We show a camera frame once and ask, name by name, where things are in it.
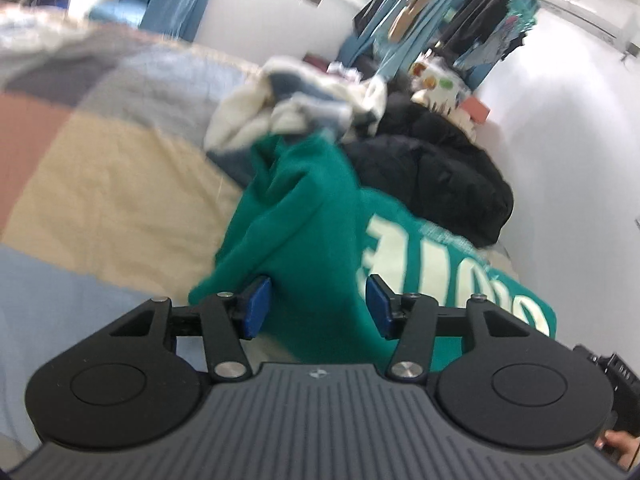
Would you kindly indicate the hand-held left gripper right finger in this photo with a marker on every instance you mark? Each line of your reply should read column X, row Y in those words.
column 379, row 305

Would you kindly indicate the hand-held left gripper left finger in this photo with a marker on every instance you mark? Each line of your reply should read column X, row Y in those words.
column 257, row 307

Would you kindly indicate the green hoodie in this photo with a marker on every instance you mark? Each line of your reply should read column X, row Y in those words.
column 310, row 220

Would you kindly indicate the hanging clothes row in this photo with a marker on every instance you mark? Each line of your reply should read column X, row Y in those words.
column 425, row 30

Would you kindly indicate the person's right hand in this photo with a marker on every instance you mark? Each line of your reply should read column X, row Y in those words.
column 622, row 447

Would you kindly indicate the black puffer jacket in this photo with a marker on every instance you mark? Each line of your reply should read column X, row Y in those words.
column 440, row 170

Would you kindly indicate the patchwork bed cover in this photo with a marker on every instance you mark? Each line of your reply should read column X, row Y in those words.
column 110, row 185

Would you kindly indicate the white and blue fleece garment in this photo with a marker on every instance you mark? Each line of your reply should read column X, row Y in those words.
column 250, row 110

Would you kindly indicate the pink box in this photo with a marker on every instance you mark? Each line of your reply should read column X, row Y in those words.
column 475, row 109

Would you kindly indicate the polka dot pillow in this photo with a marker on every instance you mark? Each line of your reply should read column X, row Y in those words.
column 440, row 82

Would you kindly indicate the maroon cloth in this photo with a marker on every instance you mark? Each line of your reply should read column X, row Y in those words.
column 317, row 60

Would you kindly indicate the tan hanging coat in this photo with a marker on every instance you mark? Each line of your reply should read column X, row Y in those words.
column 405, row 22

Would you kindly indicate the black hanging garment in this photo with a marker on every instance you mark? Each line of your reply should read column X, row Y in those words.
column 480, row 10

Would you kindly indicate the white air conditioner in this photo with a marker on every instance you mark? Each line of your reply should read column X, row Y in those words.
column 600, row 5

